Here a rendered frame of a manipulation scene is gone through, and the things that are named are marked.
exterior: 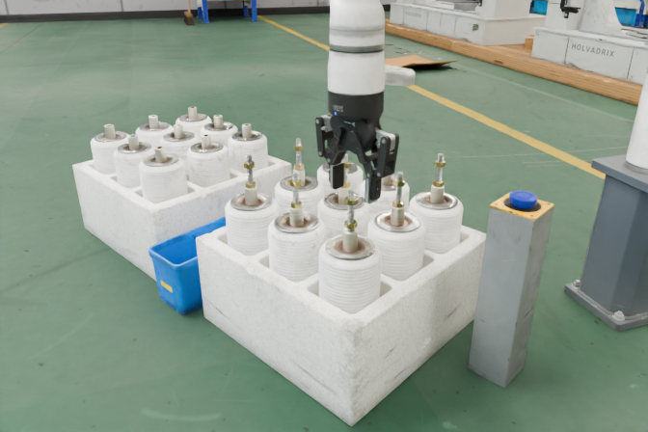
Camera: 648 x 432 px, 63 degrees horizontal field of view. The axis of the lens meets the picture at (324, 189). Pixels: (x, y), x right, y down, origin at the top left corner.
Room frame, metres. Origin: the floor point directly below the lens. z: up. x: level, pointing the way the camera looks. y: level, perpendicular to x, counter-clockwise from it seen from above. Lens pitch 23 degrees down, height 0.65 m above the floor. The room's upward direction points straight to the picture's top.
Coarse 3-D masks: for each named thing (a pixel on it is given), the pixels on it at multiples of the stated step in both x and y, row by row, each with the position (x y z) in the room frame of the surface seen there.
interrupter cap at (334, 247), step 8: (328, 240) 0.72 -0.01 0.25; (336, 240) 0.72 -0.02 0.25; (360, 240) 0.72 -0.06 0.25; (368, 240) 0.72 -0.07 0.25; (328, 248) 0.69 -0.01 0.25; (336, 248) 0.70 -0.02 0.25; (360, 248) 0.70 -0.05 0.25; (368, 248) 0.70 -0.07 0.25; (336, 256) 0.67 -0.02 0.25; (344, 256) 0.67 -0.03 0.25; (352, 256) 0.67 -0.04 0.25; (360, 256) 0.67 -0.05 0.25; (368, 256) 0.67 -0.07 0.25
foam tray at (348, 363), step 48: (480, 240) 0.85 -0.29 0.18; (240, 288) 0.77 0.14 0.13; (288, 288) 0.70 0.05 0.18; (384, 288) 0.72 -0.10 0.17; (432, 288) 0.73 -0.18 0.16; (240, 336) 0.78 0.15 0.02; (288, 336) 0.69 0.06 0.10; (336, 336) 0.62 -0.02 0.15; (384, 336) 0.64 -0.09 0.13; (432, 336) 0.75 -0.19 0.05; (336, 384) 0.62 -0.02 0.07; (384, 384) 0.65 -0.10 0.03
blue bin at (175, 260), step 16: (208, 224) 1.03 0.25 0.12; (224, 224) 1.06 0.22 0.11; (176, 240) 0.97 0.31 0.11; (192, 240) 1.00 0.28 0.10; (160, 256) 0.89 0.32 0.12; (176, 256) 0.97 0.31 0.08; (192, 256) 1.00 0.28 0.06; (160, 272) 0.91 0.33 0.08; (176, 272) 0.86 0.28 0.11; (192, 272) 0.88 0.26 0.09; (160, 288) 0.92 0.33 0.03; (176, 288) 0.87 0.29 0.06; (192, 288) 0.88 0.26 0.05; (176, 304) 0.88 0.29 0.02; (192, 304) 0.88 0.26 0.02
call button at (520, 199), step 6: (516, 192) 0.73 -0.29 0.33; (522, 192) 0.73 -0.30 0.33; (528, 192) 0.73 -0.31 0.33; (510, 198) 0.72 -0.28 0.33; (516, 198) 0.71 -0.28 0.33; (522, 198) 0.71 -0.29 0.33; (528, 198) 0.71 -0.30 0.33; (534, 198) 0.71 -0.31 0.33; (516, 204) 0.71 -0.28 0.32; (522, 204) 0.70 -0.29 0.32; (528, 204) 0.70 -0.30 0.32
